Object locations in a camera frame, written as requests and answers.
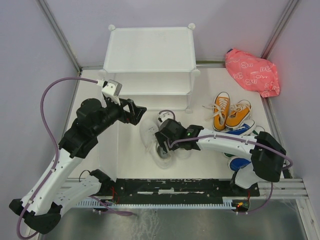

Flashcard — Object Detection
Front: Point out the white leather sneaker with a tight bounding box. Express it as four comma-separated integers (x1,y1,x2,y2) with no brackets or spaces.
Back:
173,148,192,160
139,119,173,169

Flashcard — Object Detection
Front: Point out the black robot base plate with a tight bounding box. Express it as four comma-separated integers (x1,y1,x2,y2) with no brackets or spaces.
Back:
95,178,260,205

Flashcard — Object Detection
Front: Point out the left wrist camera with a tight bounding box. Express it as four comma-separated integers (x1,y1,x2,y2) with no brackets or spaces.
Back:
102,79,123,97

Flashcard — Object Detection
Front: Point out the aluminium corner frame post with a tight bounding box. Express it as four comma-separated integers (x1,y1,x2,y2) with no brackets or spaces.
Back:
260,0,302,59

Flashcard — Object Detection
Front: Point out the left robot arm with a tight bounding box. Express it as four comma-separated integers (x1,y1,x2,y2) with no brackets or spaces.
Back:
9,97,147,235

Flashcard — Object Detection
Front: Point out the pink patterned plastic bag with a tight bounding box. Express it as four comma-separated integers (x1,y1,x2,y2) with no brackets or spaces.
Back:
225,48,280,98

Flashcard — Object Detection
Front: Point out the green canvas sneaker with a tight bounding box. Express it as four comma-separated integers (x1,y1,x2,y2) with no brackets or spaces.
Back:
222,125,265,158

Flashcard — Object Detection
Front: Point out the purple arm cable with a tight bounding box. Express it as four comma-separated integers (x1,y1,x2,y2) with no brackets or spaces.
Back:
168,132,294,216
15,76,100,239

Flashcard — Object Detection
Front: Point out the orange canvas sneaker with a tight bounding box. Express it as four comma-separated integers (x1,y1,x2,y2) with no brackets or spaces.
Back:
203,91,231,132
225,99,252,130

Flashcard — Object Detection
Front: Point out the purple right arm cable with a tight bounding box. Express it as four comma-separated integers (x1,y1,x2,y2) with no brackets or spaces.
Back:
168,132,294,216

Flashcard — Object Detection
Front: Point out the blue canvas sneaker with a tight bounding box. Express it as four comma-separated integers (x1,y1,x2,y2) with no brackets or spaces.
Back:
228,156,251,172
225,119,256,136

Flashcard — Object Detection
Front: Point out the white slotted cable duct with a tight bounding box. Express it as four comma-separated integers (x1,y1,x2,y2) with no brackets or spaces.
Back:
74,197,238,209

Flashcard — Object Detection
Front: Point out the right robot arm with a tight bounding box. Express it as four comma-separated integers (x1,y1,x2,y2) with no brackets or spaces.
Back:
155,119,286,196

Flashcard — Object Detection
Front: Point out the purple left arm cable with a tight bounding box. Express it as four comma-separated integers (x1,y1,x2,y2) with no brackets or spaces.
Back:
15,76,100,239

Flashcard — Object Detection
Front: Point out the left aluminium frame post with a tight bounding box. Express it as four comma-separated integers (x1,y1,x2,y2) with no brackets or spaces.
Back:
35,0,82,74

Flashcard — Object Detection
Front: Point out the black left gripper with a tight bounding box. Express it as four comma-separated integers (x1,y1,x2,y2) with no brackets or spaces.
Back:
93,94,147,136

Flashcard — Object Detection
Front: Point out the white plastic shoe cabinet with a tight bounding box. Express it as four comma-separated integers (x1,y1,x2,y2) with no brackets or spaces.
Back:
98,23,200,114

